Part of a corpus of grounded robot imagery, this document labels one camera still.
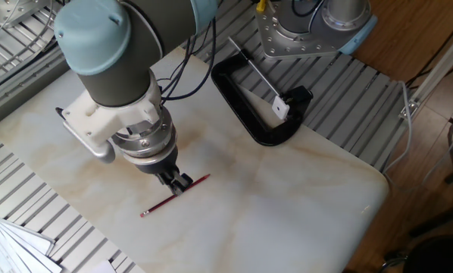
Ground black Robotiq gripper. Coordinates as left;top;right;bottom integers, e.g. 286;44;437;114
135;149;194;197

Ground red pencil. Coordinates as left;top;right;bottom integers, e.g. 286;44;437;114
139;173;211;218

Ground small black white pencil sharpener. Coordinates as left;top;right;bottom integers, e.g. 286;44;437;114
271;95;290;121

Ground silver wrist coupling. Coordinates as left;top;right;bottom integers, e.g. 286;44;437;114
111;108;178;167

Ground white marble tile slab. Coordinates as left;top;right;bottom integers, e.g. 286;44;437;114
0;47;390;273

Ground black metal C-clamp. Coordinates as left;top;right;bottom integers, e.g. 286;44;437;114
210;36;314;147

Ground single white printed sheet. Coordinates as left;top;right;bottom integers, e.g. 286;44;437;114
89;259;116;273

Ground white printed paper stack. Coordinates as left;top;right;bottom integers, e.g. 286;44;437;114
0;210;63;273

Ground silver perforated mounting plate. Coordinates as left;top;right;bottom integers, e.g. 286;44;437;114
0;0;52;30

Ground black chair leg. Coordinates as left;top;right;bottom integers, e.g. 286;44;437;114
408;200;453;238

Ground black round stool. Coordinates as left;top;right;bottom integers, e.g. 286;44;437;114
402;234;453;273

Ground white printed wrist mount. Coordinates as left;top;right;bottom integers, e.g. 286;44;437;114
55;70;163;164

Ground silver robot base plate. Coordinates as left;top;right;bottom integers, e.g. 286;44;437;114
255;0;348;60

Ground grey aluminium table rail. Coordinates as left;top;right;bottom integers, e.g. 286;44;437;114
0;47;71;132

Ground black cables along rail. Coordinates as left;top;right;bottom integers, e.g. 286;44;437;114
0;36;61;98

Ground grey cable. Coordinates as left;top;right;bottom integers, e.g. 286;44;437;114
381;81;414;179

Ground aluminium frame profile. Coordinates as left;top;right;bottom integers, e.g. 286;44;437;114
398;26;453;121

